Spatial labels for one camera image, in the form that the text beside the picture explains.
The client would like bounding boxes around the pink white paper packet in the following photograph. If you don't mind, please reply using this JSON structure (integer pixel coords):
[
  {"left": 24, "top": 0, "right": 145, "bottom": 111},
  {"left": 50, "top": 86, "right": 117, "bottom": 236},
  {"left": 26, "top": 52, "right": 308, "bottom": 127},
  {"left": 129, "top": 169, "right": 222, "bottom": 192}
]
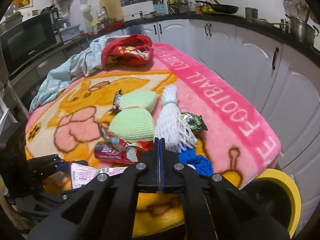
[{"left": 71, "top": 163, "right": 127, "bottom": 189}]

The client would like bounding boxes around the blue wrapper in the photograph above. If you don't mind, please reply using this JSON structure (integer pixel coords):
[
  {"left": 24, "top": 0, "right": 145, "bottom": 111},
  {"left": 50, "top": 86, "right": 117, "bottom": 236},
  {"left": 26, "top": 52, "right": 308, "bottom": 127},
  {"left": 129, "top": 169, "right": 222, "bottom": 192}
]
[{"left": 178, "top": 147, "right": 214, "bottom": 177}]

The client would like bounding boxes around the red snack wrapper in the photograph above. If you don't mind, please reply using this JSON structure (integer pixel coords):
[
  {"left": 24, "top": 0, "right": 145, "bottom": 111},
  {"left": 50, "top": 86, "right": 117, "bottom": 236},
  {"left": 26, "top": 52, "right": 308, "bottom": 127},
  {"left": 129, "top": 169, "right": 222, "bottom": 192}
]
[{"left": 94, "top": 124, "right": 154, "bottom": 165}]

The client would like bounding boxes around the brown chocolate bar wrapper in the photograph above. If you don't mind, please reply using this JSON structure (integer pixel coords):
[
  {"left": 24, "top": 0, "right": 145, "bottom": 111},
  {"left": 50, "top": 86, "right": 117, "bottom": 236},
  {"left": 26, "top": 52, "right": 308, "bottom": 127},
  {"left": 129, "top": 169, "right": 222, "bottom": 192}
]
[{"left": 109, "top": 89, "right": 122, "bottom": 113}]

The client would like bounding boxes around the yellow rimmed trash bin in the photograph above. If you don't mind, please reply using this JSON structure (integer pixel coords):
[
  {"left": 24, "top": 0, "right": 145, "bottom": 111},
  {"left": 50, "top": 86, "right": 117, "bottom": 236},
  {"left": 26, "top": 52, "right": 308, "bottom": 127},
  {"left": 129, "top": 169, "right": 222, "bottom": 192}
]
[{"left": 242, "top": 168, "right": 302, "bottom": 238}]

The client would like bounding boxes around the green foil candy wrapper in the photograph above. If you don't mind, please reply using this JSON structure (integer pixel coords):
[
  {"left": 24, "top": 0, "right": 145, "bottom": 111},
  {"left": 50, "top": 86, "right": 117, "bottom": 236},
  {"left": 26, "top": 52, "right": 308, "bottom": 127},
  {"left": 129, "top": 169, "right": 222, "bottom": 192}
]
[{"left": 181, "top": 112, "right": 208, "bottom": 133}]

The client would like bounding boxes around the white yarn tassel bundle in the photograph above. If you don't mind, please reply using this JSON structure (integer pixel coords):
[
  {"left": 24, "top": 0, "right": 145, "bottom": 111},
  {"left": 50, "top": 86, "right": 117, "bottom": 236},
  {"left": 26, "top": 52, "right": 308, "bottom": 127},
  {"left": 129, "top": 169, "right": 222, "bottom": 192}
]
[{"left": 155, "top": 84, "right": 197, "bottom": 153}]

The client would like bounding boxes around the pink cartoon fleece blanket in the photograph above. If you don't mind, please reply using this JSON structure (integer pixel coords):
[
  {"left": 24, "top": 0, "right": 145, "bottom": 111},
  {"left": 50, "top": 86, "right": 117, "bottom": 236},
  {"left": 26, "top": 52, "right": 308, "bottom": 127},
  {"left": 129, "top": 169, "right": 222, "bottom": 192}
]
[{"left": 24, "top": 42, "right": 282, "bottom": 238}]

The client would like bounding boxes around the light blue patterned cloth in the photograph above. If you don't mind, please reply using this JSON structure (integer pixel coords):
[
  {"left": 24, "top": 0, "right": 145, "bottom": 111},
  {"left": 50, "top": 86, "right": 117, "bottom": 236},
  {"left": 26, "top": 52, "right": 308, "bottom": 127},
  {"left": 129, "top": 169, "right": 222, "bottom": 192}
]
[{"left": 29, "top": 35, "right": 123, "bottom": 114}]

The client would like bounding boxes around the black microwave oven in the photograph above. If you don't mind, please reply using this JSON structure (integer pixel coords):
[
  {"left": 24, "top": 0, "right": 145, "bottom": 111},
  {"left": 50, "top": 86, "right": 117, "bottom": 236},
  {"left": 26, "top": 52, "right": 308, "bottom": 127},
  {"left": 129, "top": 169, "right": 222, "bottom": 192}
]
[{"left": 1, "top": 12, "right": 57, "bottom": 76}]

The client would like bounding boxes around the red embroidered cloth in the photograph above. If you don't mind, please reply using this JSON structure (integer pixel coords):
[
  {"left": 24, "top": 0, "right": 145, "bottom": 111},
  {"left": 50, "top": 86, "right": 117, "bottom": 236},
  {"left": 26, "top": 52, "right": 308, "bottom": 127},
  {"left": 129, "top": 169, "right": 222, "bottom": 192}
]
[{"left": 101, "top": 34, "right": 153, "bottom": 70}]

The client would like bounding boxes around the large steel stockpot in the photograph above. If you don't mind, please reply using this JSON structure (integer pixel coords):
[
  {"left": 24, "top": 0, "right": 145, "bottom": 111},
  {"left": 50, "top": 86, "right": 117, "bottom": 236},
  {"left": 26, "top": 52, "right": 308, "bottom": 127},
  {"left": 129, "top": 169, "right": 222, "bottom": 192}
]
[{"left": 286, "top": 15, "right": 319, "bottom": 47}]

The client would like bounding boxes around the small steel canister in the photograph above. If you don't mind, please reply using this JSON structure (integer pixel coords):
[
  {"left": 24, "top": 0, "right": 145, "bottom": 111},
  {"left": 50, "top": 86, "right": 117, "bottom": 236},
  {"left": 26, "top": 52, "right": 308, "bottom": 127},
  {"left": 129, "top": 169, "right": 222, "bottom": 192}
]
[{"left": 245, "top": 7, "right": 258, "bottom": 22}]

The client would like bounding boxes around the black wok pan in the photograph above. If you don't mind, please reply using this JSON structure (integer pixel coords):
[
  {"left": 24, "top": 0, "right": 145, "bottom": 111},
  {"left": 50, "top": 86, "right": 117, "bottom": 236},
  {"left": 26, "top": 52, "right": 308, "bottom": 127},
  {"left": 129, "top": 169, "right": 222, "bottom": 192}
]
[{"left": 195, "top": 0, "right": 239, "bottom": 15}]

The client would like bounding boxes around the wooden cutting board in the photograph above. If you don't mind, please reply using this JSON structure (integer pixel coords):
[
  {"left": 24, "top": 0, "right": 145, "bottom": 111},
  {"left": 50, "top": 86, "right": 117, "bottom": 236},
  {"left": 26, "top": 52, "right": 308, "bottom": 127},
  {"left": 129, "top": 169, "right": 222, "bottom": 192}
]
[{"left": 99, "top": 0, "right": 124, "bottom": 22}]

